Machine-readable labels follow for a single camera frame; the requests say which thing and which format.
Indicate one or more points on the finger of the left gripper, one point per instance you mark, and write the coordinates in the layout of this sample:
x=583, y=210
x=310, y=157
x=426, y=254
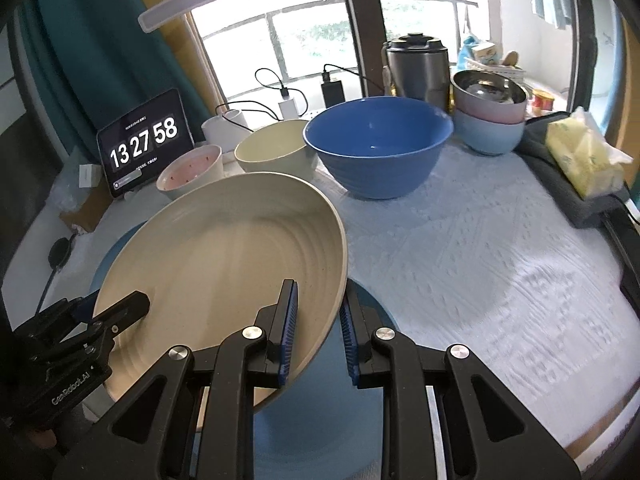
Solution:
x=107, y=325

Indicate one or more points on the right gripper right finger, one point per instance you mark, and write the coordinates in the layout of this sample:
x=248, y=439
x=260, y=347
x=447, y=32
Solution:
x=445, y=408

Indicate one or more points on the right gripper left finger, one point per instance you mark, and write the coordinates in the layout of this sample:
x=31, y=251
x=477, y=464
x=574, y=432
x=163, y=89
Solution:
x=190, y=415

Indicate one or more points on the beige plate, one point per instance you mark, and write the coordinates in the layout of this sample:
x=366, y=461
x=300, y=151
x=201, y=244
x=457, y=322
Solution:
x=209, y=260

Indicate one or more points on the pink watermelon bowl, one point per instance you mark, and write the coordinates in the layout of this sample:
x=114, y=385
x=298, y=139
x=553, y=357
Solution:
x=192, y=170

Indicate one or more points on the light blue plate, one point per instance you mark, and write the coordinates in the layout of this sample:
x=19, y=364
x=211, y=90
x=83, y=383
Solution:
x=295, y=441

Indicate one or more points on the cream green bowl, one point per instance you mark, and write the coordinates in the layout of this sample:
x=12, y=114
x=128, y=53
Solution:
x=279, y=147

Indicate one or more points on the large blue bowl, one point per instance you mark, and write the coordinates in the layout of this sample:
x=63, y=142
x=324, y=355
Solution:
x=382, y=147

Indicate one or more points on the black round object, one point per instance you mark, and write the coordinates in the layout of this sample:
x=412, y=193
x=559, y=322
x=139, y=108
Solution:
x=57, y=258

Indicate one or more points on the cardboard box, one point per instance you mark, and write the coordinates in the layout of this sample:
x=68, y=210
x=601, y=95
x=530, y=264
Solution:
x=90, y=213

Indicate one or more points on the small white box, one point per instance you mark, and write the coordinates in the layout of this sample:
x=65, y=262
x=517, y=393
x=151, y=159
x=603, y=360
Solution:
x=89, y=175

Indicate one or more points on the tablet showing clock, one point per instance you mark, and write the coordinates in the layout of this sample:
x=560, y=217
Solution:
x=137, y=147

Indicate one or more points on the white patterned tablecloth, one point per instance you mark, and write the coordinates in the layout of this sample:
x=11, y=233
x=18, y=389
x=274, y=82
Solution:
x=479, y=254

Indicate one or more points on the white desk lamp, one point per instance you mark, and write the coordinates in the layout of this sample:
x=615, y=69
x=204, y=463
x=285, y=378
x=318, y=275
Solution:
x=225, y=128

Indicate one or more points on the dark grey folded cloth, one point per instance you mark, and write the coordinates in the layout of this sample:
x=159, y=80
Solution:
x=582, y=214

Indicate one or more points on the teal curtain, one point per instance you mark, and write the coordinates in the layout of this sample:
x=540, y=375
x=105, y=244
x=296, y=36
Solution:
x=92, y=64

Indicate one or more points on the white charger plug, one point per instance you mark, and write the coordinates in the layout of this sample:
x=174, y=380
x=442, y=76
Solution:
x=287, y=105

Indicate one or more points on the light blue small bowl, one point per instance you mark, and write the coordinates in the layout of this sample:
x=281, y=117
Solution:
x=488, y=138

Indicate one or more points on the black charger plug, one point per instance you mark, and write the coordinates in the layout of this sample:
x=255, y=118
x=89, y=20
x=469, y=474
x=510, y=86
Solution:
x=332, y=90

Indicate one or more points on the yellow curtain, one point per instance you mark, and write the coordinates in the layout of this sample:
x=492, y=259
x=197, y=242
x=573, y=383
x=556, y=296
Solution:
x=185, y=43

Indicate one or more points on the red tin can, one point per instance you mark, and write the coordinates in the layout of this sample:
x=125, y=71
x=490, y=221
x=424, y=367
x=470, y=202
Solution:
x=542, y=102

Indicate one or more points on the pink steel-lined bowl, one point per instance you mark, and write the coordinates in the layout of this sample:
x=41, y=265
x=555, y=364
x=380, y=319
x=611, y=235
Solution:
x=489, y=96

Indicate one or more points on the steel travel mug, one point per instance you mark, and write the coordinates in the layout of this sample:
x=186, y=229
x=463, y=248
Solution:
x=419, y=66

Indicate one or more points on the white basket with items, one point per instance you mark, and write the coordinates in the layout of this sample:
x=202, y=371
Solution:
x=485, y=55

